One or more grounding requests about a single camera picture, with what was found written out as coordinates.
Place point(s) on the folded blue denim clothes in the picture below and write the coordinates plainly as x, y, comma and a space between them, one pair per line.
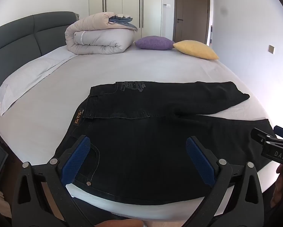
123, 21

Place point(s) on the white pillow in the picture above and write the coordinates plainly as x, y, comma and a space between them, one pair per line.
30, 75

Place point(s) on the brown door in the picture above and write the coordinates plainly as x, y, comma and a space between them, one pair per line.
192, 11

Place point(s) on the black denim pants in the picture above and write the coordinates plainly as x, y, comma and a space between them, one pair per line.
143, 146

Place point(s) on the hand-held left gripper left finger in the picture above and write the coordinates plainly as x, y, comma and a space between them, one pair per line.
78, 159

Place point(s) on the grey upholstered headboard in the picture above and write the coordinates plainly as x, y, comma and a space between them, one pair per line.
18, 40

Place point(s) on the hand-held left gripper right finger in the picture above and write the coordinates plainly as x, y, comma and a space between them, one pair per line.
200, 159

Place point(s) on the bed with white sheet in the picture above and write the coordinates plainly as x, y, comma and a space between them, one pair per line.
132, 68

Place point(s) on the white wardrobe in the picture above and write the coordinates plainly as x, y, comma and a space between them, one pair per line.
122, 0

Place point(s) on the wall light switch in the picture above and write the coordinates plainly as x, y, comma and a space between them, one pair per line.
167, 5

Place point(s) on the purple cushion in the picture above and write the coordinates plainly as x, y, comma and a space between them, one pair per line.
154, 43

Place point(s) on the folded beige duvet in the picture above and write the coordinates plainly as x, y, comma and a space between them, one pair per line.
98, 40

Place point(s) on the yellow cushion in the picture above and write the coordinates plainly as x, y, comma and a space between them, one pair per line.
195, 49

